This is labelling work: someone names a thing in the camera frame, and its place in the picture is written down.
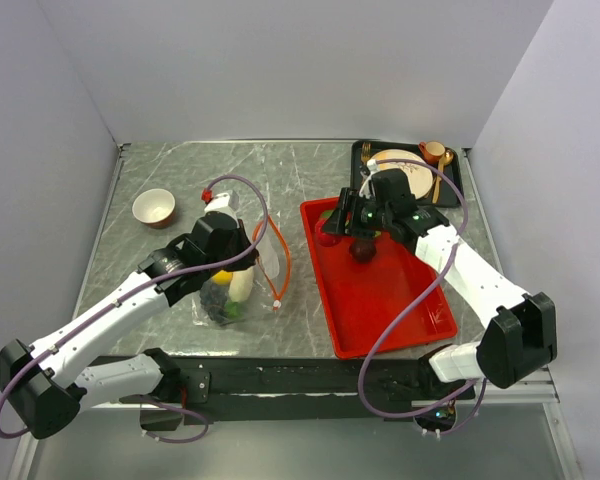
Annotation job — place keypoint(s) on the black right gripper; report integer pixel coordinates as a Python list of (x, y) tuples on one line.
[(347, 203)]

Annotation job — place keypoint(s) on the black grape bunch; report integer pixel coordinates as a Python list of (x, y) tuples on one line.
[(213, 299)]

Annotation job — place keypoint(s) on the white radish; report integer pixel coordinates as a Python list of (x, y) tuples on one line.
[(241, 285)]

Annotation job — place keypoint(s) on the gold fork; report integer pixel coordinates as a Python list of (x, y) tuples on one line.
[(365, 153)]

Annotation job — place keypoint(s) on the orange cup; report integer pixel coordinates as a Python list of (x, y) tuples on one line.
[(432, 151)]

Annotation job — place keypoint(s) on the white brown bowl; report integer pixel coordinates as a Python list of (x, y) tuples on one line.
[(155, 208)]

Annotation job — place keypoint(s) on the dark purple fruit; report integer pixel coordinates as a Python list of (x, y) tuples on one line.
[(362, 250)]

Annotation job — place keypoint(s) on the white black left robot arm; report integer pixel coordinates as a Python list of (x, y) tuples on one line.
[(50, 381)]

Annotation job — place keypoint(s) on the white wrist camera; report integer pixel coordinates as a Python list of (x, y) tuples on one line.
[(372, 170), (225, 202)]

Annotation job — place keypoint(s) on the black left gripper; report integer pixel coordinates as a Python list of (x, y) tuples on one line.
[(241, 237)]

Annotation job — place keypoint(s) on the yellow pear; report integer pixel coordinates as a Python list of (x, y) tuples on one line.
[(222, 278)]

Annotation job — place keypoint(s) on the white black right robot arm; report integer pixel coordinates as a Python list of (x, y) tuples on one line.
[(519, 328)]

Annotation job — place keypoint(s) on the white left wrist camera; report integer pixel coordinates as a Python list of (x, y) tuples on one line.
[(225, 202)]

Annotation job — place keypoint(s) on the gold spoon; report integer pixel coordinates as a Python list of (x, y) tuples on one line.
[(443, 161)]

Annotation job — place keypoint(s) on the cream orange plate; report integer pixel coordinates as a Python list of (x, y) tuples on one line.
[(413, 166)]

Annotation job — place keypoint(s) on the red plastic tray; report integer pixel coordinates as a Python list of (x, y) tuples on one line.
[(360, 300)]

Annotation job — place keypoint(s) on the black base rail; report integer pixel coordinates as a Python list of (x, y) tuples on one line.
[(244, 389)]

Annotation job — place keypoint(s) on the black serving tray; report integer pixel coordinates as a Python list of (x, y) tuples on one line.
[(447, 197)]

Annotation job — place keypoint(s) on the red apple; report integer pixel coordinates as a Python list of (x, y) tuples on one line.
[(325, 235)]

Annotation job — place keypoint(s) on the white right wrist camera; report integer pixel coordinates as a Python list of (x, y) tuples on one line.
[(372, 170)]

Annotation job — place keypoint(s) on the clear zip bag orange zipper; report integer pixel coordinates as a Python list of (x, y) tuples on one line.
[(273, 271)]

